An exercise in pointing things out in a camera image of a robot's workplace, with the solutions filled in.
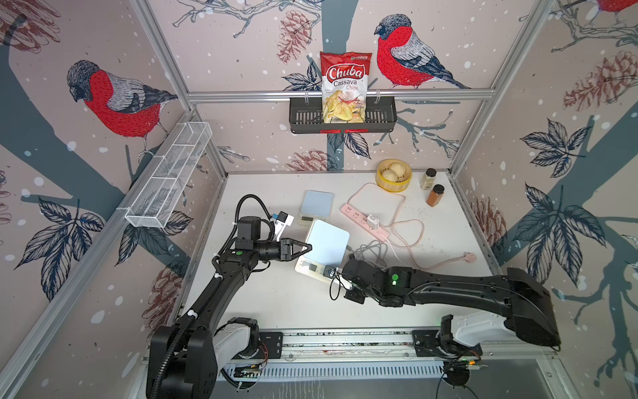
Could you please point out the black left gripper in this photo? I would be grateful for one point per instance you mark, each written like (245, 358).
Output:
(286, 249)

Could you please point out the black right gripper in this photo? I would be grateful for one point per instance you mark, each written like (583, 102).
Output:
(352, 298)

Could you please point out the blue-top kitchen scale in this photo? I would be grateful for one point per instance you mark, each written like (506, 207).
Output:
(329, 244)
(315, 205)

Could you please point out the white charger adapter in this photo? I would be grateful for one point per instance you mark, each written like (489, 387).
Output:
(373, 222)

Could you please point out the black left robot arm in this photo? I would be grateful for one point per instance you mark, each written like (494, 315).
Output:
(187, 357)

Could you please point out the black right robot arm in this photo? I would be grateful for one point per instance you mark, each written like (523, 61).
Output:
(505, 307)

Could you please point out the pink power strip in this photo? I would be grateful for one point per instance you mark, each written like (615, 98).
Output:
(360, 219)

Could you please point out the brown spice jar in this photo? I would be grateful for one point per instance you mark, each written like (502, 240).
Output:
(435, 195)

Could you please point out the light spice jar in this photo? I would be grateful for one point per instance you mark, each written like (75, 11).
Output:
(428, 180)

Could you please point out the yellow rimmed wooden bowl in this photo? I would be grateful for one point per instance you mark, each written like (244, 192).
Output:
(393, 187)

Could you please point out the bun in bowl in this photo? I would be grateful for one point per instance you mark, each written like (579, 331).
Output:
(390, 175)
(398, 168)

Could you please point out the red cassava chips bag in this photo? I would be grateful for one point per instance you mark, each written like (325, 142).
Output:
(344, 86)

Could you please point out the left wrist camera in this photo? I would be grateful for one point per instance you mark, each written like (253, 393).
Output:
(280, 222)

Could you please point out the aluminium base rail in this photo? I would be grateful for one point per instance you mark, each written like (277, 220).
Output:
(343, 345)

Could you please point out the black hanging wire basket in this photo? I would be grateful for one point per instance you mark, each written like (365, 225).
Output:
(305, 117)

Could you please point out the white mesh wall shelf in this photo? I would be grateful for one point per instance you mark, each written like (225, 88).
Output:
(159, 196)

